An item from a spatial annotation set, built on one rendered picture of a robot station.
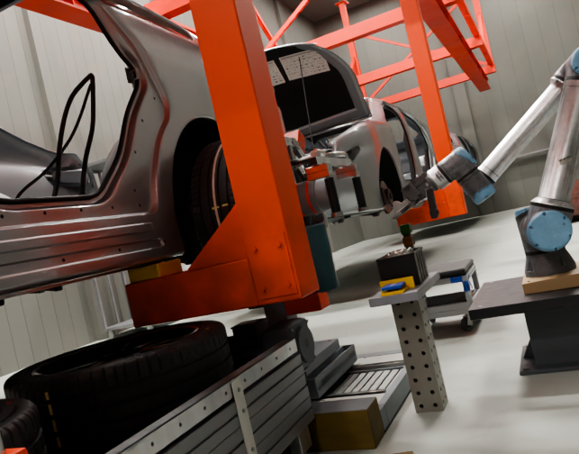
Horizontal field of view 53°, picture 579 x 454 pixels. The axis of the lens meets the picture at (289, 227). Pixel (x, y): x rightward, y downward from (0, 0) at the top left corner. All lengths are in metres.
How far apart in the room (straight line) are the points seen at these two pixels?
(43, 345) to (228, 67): 5.17
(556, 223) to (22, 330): 5.42
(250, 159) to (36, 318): 5.07
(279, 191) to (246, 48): 0.47
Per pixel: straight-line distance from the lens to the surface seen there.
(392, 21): 8.67
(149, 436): 1.31
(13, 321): 6.53
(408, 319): 2.13
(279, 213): 1.83
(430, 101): 6.00
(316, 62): 5.73
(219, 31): 1.98
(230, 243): 1.94
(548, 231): 2.26
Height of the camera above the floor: 0.73
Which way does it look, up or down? level
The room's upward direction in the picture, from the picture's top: 13 degrees counter-clockwise
